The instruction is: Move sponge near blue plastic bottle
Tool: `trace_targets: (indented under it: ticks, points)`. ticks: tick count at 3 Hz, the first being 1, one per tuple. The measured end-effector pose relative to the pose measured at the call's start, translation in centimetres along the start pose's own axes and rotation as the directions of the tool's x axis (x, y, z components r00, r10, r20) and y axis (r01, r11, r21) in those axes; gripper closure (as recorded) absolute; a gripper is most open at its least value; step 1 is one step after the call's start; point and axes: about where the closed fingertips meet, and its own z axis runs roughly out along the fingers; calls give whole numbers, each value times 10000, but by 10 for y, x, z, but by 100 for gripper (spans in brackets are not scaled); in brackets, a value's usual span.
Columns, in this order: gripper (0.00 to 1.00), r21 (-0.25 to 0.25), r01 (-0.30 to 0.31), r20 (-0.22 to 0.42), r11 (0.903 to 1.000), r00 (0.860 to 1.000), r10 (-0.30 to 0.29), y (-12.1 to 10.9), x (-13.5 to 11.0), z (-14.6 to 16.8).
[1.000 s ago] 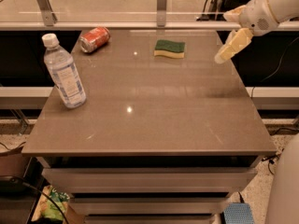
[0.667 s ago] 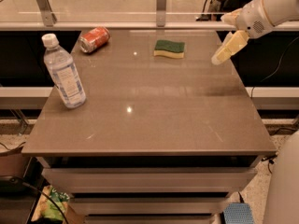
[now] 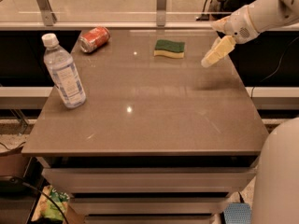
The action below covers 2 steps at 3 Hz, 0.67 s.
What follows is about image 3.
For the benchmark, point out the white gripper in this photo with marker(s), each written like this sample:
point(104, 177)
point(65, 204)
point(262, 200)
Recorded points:
point(239, 24)

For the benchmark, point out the green and yellow sponge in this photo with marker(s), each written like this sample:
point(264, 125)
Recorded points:
point(170, 49)

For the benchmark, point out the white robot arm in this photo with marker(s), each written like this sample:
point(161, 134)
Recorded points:
point(271, 61)

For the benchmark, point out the clear plastic water bottle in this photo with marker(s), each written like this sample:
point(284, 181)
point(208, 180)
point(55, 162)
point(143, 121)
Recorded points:
point(63, 72)

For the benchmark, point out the grey drawer cabinet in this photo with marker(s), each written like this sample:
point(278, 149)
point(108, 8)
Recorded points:
point(158, 140)

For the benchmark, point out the red soda can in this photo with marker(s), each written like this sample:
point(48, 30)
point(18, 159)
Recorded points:
point(94, 39)

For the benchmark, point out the blue perforated pad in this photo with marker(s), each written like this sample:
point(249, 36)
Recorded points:
point(237, 213)

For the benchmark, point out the middle metal railing post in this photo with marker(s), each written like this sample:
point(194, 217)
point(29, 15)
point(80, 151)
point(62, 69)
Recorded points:
point(161, 12)

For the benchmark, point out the metal railing post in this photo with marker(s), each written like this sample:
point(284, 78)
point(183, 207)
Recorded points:
point(47, 14)
point(161, 12)

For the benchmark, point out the left metal railing post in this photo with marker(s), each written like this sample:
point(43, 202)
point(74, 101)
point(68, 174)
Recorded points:
point(47, 14)

